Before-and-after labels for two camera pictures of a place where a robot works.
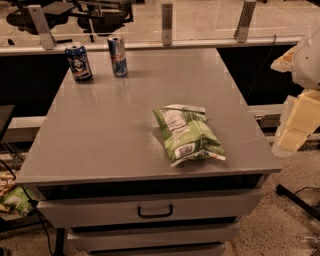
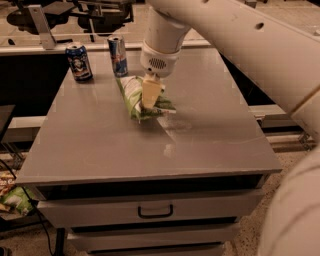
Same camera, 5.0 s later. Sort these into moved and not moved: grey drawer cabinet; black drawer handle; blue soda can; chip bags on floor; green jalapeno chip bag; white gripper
Moved: green jalapeno chip bag; white gripper
Not moved: chip bags on floor; blue soda can; black drawer handle; grey drawer cabinet
